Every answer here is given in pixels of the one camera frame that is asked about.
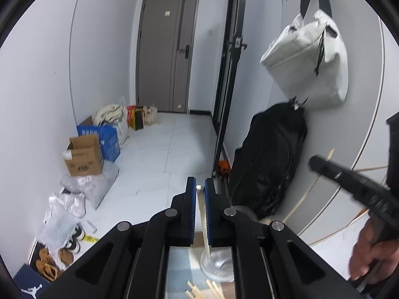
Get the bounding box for blue shoebox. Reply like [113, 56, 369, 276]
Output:
[14, 264, 51, 299]

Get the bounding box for black and white sneakers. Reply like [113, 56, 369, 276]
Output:
[63, 224, 84, 252]

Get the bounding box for black bag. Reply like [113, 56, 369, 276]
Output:
[229, 97, 308, 221]

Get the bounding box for clear plastic bag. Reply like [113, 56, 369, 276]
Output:
[37, 206, 82, 257]

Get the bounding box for red and yellow bag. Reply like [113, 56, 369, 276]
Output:
[126, 105, 144, 131]

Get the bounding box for white shoulder bag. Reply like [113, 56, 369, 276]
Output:
[260, 0, 349, 110]

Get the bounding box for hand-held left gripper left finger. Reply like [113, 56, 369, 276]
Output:
[37, 176, 197, 299]

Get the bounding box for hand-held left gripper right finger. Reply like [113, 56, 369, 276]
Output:
[204, 177, 366, 299]

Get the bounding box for cream cloth bag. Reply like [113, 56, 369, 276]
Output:
[95, 103, 130, 148]

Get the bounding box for beige plastic bag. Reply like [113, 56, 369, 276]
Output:
[142, 105, 160, 125]

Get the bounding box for black framed glass door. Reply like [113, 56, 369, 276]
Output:
[211, 0, 248, 179]

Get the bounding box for blue cardboard box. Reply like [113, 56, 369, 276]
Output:
[77, 116, 121, 163]

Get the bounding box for grey mailing bag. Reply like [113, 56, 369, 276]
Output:
[60, 161, 120, 210]

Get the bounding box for brown cardboard box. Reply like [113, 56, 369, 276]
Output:
[64, 135, 104, 177]

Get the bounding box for person's right hand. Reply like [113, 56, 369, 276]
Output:
[348, 216, 399, 287]

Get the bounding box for brown sandals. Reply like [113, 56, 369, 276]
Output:
[35, 247, 74, 283]

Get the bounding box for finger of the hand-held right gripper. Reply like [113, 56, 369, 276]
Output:
[308, 155, 359, 195]

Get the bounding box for grey entrance door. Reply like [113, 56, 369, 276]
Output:
[136, 0, 199, 113]

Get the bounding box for silver mailing bag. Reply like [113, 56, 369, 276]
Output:
[48, 190, 87, 219]

